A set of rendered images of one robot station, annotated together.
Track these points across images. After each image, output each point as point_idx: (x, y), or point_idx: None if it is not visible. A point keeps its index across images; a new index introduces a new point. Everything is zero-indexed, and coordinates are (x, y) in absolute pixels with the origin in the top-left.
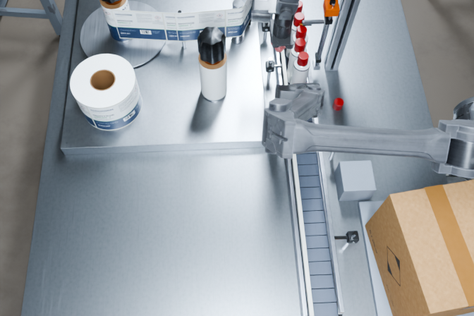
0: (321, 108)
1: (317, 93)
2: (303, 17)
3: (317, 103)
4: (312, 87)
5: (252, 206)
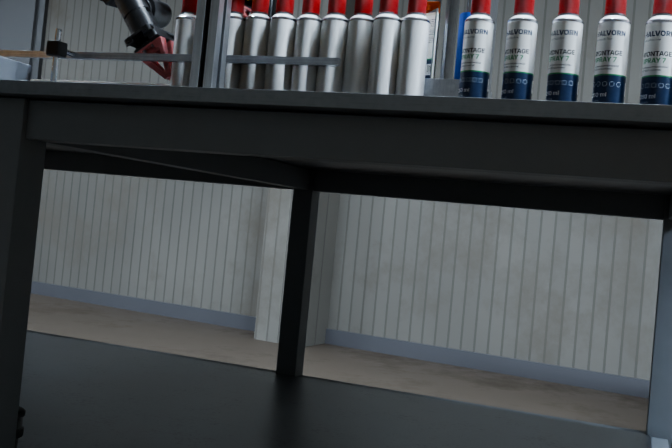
0: None
1: None
2: None
3: None
4: None
5: None
